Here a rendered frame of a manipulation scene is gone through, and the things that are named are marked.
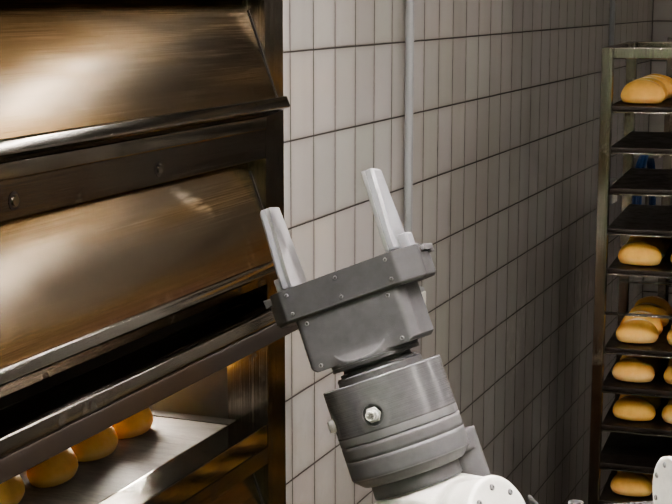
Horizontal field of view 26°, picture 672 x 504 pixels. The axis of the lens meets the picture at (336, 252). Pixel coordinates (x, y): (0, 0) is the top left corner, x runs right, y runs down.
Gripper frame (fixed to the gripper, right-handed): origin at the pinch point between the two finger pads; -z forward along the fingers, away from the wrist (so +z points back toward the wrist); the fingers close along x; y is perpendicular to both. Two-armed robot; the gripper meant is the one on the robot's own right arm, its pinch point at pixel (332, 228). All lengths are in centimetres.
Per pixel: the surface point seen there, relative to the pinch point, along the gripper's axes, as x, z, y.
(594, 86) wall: -31, -51, -370
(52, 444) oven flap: -52, 7, -38
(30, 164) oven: -53, -26, -54
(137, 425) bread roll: -83, 8, -112
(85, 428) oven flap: -51, 7, -45
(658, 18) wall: -13, -79, -467
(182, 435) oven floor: -78, 11, -117
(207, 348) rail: -48, 1, -75
